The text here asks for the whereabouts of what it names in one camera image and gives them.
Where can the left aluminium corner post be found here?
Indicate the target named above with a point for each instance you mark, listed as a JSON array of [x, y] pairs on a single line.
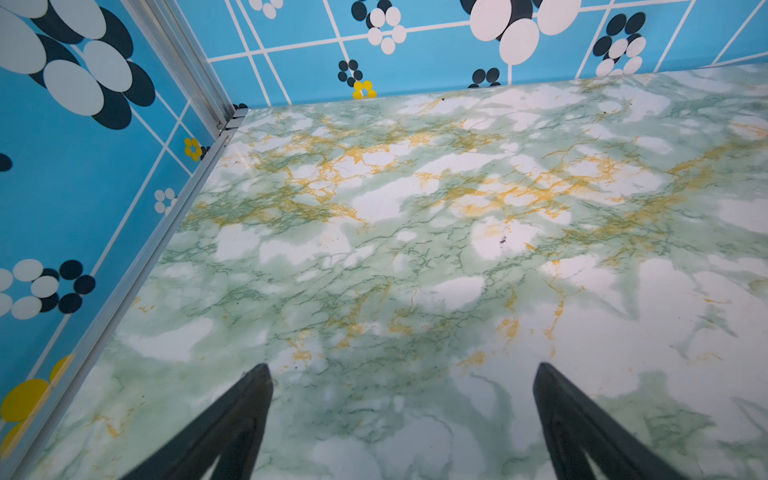
[[172, 38]]

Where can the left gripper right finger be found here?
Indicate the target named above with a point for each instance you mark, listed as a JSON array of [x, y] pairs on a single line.
[[580, 435]]

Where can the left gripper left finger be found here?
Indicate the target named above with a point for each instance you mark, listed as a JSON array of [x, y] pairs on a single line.
[[224, 439]]

